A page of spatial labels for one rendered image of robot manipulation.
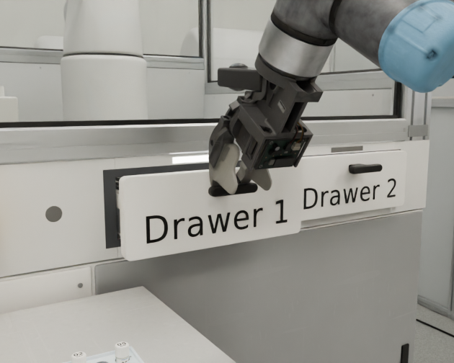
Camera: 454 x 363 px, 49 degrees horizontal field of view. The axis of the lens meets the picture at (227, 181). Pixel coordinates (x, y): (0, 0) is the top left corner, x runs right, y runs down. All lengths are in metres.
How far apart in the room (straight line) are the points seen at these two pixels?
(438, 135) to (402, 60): 2.17
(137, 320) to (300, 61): 0.36
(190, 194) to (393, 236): 0.53
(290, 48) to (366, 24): 0.09
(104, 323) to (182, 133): 0.29
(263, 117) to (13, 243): 0.36
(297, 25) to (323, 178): 0.43
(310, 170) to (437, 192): 1.80
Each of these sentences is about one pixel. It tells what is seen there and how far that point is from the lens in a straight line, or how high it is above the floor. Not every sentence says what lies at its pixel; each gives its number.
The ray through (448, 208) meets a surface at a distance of 2.61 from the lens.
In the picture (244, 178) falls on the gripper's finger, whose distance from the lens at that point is 0.69.
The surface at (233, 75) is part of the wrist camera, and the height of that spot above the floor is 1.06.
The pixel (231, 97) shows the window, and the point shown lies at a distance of 0.82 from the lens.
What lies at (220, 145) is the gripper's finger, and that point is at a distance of 0.63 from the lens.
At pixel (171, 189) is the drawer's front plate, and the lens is 0.67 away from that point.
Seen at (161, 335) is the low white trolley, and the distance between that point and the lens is 0.60.
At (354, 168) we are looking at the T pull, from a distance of 0.90.
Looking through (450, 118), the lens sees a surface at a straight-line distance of 2.58.
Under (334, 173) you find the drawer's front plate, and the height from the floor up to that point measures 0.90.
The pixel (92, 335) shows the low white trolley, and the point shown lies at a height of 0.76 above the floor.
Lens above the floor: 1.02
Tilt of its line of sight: 9 degrees down
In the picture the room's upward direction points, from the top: straight up
